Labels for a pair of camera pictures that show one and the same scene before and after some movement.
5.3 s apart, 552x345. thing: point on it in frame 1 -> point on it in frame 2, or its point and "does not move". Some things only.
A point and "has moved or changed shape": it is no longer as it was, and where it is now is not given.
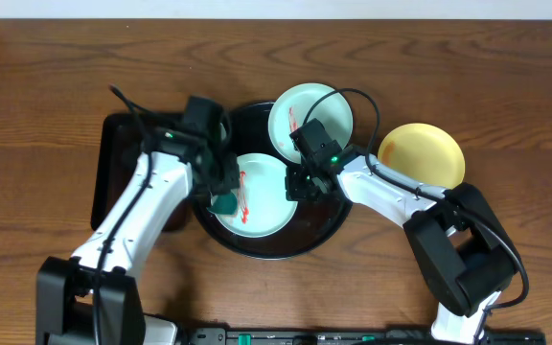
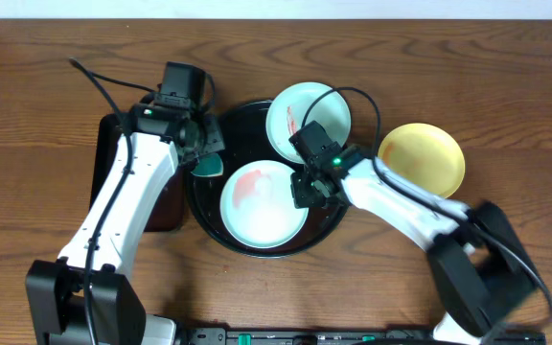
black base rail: x=343 y=335 does not move
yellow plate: x=425 y=152 does not move
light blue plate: x=333 y=114 does not move
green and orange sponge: x=223 y=203 has moved or changed shape
